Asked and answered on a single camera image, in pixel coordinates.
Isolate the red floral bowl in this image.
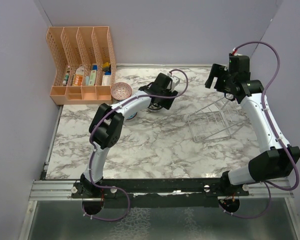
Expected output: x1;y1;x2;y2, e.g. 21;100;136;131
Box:
147;104;163;112

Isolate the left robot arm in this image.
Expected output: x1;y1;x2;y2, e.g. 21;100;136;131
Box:
80;73;180;198

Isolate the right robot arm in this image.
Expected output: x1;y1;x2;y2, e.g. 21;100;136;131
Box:
204;54;300;196

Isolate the dark blue patterned bowl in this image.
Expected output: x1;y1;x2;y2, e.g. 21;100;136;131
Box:
125;112;138;121

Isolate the pink patterned bowl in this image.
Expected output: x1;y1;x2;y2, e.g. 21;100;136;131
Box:
110;82;133;101

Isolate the orange plastic file organizer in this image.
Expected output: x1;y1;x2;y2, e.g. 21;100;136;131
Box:
46;26;117;106

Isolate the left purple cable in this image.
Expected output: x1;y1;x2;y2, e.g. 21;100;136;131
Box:
81;69;189;222

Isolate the white wire dish rack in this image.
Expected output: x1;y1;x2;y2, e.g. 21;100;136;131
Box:
187;98;249;142

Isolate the black mounting base rail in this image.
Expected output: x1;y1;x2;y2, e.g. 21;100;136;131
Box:
71;178;249;209

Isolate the aluminium frame rail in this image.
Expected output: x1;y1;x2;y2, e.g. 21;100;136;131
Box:
29;179;83;201

